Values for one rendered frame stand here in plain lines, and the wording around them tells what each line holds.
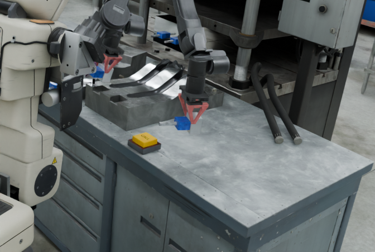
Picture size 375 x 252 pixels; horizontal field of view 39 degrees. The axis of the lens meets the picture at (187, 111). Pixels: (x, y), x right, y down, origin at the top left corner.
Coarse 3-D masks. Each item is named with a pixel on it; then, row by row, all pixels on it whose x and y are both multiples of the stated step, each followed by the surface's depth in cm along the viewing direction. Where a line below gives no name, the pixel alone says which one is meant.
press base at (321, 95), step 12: (324, 84) 287; (288, 96) 265; (312, 96) 283; (324, 96) 292; (288, 108) 270; (312, 108) 288; (324, 108) 297; (312, 120) 293; (324, 120) 303; (312, 132) 298
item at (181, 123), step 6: (186, 114) 165; (174, 120) 164; (180, 120) 162; (186, 120) 163; (198, 120) 162; (180, 126) 161; (186, 126) 162; (192, 126) 162; (198, 126) 163; (192, 132) 163; (198, 132) 164
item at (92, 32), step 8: (88, 24) 141; (96, 24) 141; (80, 32) 138; (88, 32) 139; (96, 32) 140; (104, 32) 143; (88, 40) 136; (96, 40) 136; (88, 48) 138; (96, 48) 137; (96, 56) 140
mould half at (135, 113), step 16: (112, 80) 204; (128, 80) 207; (160, 80) 205; (96, 96) 193; (112, 96) 188; (160, 96) 196; (176, 96) 195; (112, 112) 187; (128, 112) 181; (144, 112) 186; (160, 112) 192; (176, 112) 199; (128, 128) 184
